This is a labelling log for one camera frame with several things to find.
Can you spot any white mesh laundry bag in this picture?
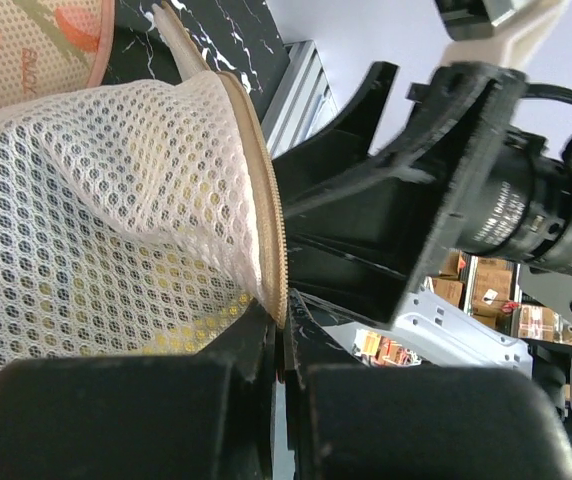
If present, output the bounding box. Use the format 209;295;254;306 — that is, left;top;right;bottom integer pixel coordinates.
0;4;287;371

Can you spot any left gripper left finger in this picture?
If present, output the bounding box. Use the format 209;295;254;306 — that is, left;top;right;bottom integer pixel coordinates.
0;303;275;479

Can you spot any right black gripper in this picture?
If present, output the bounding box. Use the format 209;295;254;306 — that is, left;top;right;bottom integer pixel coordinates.
273;61;527;328

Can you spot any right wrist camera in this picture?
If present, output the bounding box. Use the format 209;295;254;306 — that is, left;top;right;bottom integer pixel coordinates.
435;0;570;70

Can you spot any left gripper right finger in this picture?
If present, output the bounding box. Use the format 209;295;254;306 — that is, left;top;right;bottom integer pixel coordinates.
283;291;572;479

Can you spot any floral pink oven mitt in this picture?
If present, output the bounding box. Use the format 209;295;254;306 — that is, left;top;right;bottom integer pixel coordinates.
0;0;116;108

